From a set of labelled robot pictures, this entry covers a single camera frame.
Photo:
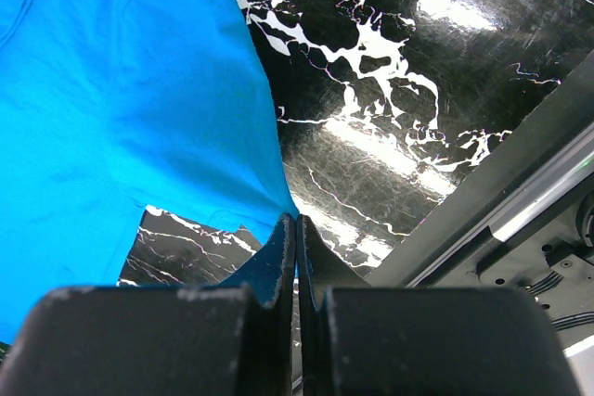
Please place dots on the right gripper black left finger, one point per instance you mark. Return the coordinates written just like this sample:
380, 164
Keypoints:
233, 338

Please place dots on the blue t shirt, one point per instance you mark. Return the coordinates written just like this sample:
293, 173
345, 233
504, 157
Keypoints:
111, 106

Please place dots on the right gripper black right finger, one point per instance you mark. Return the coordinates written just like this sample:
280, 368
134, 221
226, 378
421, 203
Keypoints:
363, 340

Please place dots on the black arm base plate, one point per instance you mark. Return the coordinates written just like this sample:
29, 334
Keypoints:
551, 259

